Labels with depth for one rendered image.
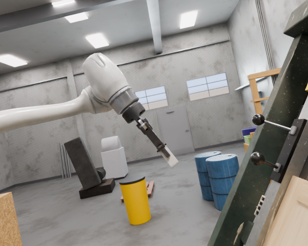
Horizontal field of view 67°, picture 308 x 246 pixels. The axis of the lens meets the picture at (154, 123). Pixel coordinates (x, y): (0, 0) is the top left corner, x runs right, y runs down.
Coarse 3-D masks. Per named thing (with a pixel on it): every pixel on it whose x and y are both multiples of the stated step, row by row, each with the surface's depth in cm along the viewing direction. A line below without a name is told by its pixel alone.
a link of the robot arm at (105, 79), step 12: (96, 60) 72; (108, 60) 74; (84, 72) 75; (96, 72) 72; (108, 72) 72; (120, 72) 74; (96, 84) 73; (108, 84) 71; (120, 84) 72; (96, 96) 80; (108, 96) 73
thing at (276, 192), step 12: (300, 144) 67; (300, 156) 67; (288, 168) 67; (300, 168) 67; (288, 180) 67; (276, 192) 67; (264, 204) 70; (276, 204) 67; (264, 216) 68; (252, 228) 71; (264, 228) 67; (252, 240) 69; (264, 240) 67
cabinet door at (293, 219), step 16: (288, 192) 65; (304, 192) 59; (288, 208) 63; (304, 208) 58; (272, 224) 66; (288, 224) 61; (304, 224) 56; (272, 240) 64; (288, 240) 58; (304, 240) 54
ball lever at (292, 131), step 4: (256, 116) 73; (260, 116) 73; (252, 120) 74; (256, 120) 73; (260, 120) 72; (264, 120) 73; (256, 124) 74; (260, 124) 73; (272, 124) 72; (276, 124) 71; (284, 128) 70; (288, 128) 70; (292, 128) 69; (296, 128) 68; (292, 132) 68
